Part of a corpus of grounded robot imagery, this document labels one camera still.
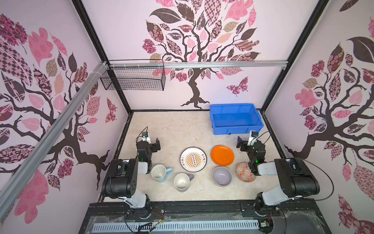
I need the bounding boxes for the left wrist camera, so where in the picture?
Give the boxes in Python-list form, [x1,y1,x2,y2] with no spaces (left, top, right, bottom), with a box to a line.
[141,131,151,144]

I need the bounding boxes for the aluminium rail left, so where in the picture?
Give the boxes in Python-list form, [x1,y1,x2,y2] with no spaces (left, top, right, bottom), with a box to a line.
[1,61,108,218]

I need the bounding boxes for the purple mug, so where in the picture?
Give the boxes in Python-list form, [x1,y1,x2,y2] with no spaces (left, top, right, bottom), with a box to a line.
[173,173,194,193]

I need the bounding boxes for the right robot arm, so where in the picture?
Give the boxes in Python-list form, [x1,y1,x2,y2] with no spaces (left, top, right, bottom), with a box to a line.
[236,137,320,216]

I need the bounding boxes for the light blue mug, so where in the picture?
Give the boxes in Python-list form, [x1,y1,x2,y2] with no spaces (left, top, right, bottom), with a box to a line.
[151,165,173,183]

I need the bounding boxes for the aluminium rail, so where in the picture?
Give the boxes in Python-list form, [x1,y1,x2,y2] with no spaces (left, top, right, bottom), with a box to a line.
[1,61,108,218]
[107,60,288,70]

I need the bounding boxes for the lavender bowl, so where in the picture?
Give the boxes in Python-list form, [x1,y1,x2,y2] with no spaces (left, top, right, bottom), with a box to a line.
[212,166,232,187]

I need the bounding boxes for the red patterned bowl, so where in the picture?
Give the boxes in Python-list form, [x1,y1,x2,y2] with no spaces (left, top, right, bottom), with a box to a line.
[236,162,256,183]

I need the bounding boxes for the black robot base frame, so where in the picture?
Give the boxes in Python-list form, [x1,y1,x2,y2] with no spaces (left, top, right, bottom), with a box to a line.
[79,199,331,234]

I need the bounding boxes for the white vented cable duct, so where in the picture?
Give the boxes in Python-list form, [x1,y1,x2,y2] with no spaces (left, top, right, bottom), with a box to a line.
[90,220,259,234]

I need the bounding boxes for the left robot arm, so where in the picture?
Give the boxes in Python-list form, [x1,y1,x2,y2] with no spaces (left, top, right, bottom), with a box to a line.
[101,139,161,209]

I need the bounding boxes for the aluminium rail back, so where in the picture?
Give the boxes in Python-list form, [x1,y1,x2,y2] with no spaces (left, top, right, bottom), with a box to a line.
[107,60,288,70]

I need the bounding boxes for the blue plastic bin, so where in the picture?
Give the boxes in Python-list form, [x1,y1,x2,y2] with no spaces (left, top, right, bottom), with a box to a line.
[209,103,264,135]

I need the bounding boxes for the white plate orange sunburst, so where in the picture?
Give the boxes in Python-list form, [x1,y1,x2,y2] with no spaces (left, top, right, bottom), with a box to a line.
[180,147,207,173]

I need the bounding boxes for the black wire basket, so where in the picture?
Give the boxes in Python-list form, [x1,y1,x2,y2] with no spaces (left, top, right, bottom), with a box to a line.
[100,58,166,91]

